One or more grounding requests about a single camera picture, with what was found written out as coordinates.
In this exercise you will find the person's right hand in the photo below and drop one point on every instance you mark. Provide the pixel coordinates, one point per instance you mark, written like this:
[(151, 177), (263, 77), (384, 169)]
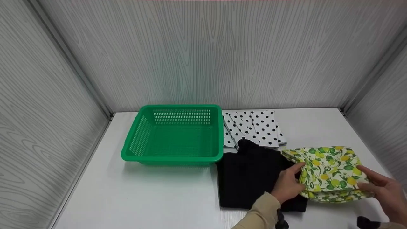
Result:
[(389, 194)]

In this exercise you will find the person's left hand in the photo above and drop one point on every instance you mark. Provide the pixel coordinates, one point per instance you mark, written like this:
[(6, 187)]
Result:
[(286, 186)]

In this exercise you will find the lemon print cloth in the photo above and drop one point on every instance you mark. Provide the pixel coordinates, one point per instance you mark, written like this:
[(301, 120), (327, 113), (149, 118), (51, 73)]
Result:
[(330, 171)]

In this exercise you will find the person's right forearm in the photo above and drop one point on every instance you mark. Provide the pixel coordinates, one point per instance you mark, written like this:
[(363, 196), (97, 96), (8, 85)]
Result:
[(396, 226)]

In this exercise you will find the black wrist band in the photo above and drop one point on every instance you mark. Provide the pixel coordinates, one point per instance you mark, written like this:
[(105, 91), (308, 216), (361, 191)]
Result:
[(281, 221), (367, 222)]

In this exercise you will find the white black polka dot cloth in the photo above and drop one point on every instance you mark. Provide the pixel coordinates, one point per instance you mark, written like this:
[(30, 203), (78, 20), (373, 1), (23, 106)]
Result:
[(260, 127)]

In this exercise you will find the green plastic basket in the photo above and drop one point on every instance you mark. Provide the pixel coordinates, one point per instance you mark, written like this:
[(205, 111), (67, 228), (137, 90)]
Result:
[(178, 143)]

